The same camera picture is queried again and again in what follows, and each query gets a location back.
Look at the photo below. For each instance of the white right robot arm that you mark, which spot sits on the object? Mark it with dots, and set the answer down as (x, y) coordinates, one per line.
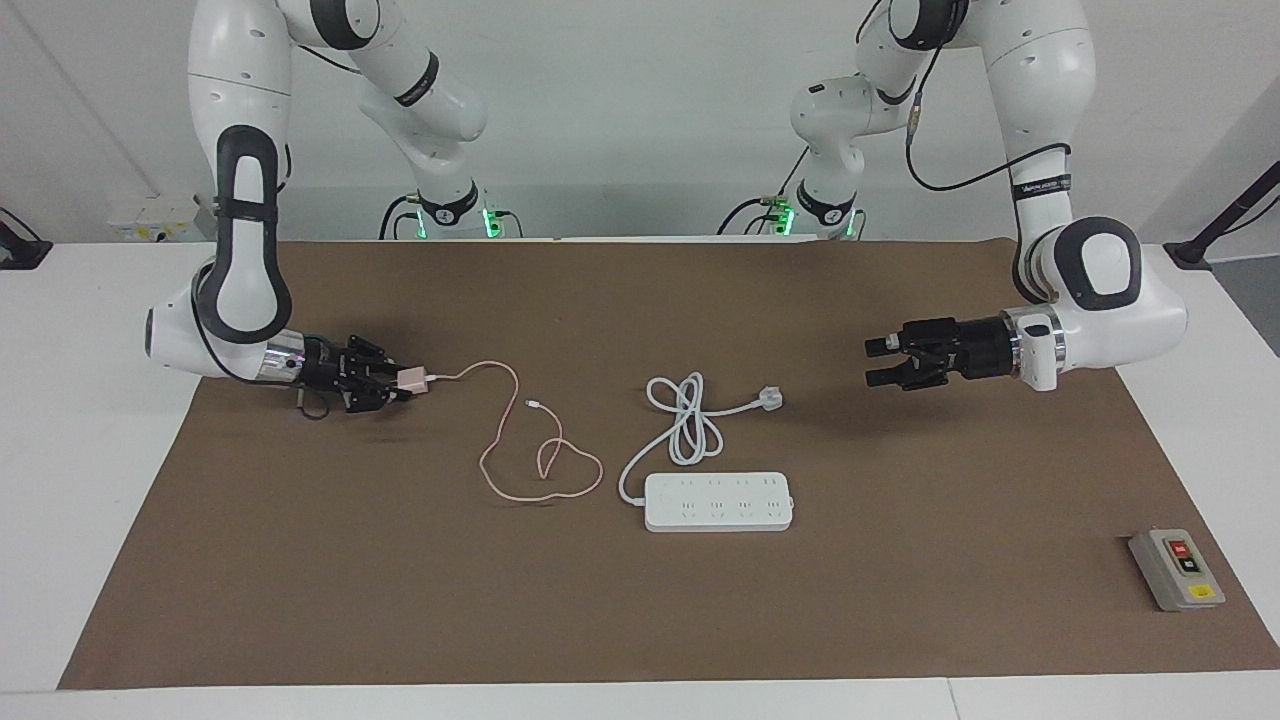
(235, 100)

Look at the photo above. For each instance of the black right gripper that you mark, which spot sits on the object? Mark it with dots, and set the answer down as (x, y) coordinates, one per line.
(330, 370)

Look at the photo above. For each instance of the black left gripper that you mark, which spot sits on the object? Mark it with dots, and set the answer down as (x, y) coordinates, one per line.
(965, 350)

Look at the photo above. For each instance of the brown table mat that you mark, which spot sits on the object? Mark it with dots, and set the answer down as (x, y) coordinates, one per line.
(640, 600)

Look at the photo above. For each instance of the black table clamp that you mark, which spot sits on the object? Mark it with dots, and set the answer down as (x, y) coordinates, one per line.
(22, 250)

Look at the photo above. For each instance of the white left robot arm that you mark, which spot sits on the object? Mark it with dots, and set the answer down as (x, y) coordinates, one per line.
(1100, 300)

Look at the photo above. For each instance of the white wall outlet box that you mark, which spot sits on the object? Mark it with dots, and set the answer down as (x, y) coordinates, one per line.
(155, 222)

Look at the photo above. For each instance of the black slanted stand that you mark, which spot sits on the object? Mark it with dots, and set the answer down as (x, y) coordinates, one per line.
(1225, 215)

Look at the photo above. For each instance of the pink charger adapter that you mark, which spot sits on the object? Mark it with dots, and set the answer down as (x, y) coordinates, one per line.
(413, 380)

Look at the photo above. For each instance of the grey on-off switch box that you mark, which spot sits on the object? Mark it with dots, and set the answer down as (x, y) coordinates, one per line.
(1178, 570)

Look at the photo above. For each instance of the white power strip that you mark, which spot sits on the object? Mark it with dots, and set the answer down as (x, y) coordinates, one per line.
(718, 502)

